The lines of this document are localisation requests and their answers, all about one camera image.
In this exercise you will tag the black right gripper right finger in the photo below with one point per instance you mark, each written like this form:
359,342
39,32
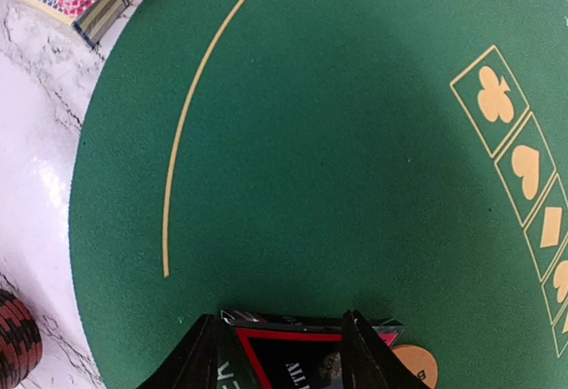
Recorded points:
367,362

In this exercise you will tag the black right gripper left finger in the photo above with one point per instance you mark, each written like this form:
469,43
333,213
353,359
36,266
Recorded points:
193,362

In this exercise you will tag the orange big blind button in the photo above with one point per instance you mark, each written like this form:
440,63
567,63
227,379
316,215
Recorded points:
420,362

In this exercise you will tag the black triangular all-in button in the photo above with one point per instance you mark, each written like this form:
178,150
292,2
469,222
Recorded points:
260,350

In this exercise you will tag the dark red 100 chip stack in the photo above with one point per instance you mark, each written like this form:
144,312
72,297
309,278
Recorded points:
21,342

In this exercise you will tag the green round poker mat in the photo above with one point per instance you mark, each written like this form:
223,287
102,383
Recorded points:
406,158

